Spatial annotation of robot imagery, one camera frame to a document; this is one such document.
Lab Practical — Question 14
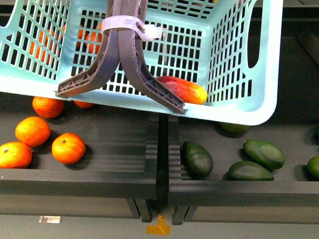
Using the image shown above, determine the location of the dark green avocado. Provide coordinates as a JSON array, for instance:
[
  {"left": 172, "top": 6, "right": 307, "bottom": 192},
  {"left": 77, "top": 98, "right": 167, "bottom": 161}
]
[{"left": 181, "top": 141, "right": 214, "bottom": 177}]

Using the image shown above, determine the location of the red orange mango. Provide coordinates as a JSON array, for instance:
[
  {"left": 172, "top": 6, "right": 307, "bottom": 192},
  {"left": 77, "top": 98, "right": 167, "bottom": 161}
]
[{"left": 158, "top": 76, "right": 208, "bottom": 105}]

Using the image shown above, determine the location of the white zip tie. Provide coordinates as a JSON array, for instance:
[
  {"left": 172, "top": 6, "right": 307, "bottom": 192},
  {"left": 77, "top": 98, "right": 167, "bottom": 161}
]
[{"left": 100, "top": 15, "right": 163, "bottom": 42}]

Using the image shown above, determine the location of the orange fruit left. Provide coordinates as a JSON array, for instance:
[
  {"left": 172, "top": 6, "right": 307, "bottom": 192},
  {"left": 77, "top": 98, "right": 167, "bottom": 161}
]
[{"left": 15, "top": 117, "right": 51, "bottom": 147}]

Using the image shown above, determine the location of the green avocado lower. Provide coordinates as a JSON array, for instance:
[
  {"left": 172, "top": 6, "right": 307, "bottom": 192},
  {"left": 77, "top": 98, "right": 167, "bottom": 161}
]
[{"left": 227, "top": 161, "right": 274, "bottom": 181}]

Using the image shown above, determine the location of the teal plastic shopping basket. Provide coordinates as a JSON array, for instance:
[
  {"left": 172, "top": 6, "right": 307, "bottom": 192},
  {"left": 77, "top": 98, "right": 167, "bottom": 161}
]
[{"left": 0, "top": 0, "right": 283, "bottom": 125}]

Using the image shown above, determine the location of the orange fruit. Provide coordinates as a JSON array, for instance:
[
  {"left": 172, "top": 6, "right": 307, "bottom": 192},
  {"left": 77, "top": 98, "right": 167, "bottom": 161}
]
[
  {"left": 15, "top": 117, "right": 51, "bottom": 147},
  {"left": 51, "top": 133, "right": 86, "bottom": 164}
]

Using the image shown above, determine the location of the green avocado right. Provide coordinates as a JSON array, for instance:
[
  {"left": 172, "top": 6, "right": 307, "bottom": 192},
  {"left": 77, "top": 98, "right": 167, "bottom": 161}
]
[{"left": 243, "top": 139, "right": 286, "bottom": 170}]

